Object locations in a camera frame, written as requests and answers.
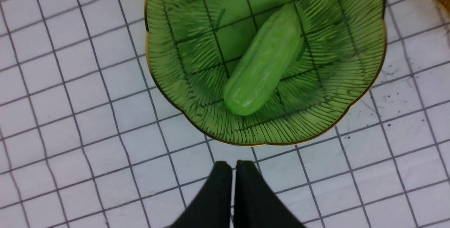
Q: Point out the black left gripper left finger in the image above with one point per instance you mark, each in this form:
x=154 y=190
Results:
x=211 y=206

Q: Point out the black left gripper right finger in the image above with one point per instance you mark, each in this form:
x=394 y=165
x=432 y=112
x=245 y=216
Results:
x=255 y=204

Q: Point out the green cucumber front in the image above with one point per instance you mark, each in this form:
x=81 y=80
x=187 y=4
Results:
x=277 y=44

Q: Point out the green glass plate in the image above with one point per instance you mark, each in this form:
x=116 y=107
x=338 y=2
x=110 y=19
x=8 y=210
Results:
x=194 y=45

